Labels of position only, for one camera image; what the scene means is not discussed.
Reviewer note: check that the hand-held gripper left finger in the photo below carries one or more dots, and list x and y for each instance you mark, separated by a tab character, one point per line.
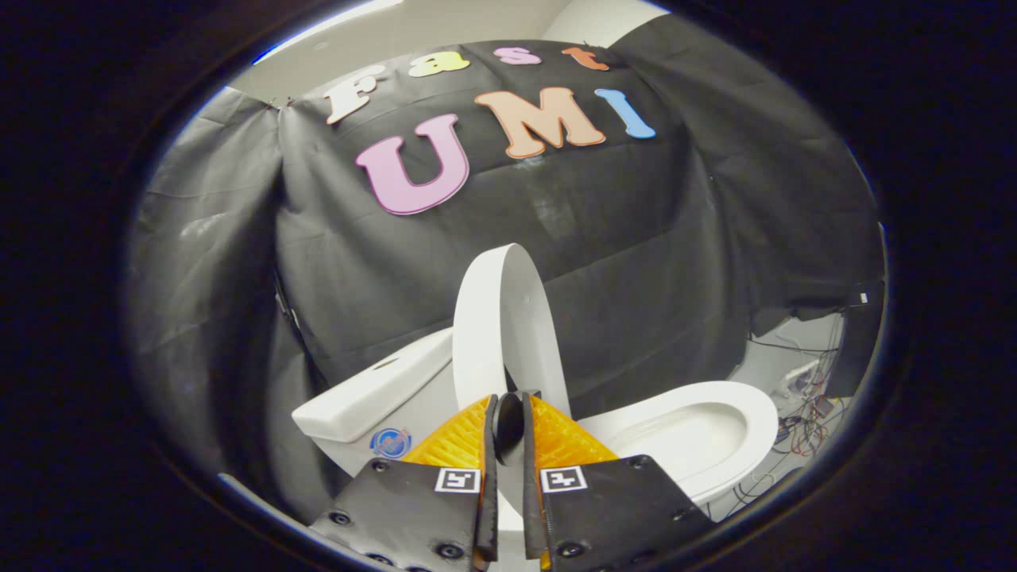
489	508

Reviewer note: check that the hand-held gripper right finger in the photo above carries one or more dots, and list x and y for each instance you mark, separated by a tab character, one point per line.
531	508

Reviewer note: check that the white toilet lid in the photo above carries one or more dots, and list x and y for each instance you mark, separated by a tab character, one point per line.
485	334

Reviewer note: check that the white toilet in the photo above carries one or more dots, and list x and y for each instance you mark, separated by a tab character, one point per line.
361	401

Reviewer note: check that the black backdrop cloth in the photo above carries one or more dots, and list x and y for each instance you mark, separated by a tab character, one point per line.
636	262

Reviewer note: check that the white power strip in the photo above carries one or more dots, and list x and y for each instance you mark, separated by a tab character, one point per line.
801	377

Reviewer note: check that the black box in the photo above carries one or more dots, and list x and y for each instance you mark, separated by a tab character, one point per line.
858	342

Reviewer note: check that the ceiling light panel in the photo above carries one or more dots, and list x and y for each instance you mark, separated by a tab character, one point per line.
334	22

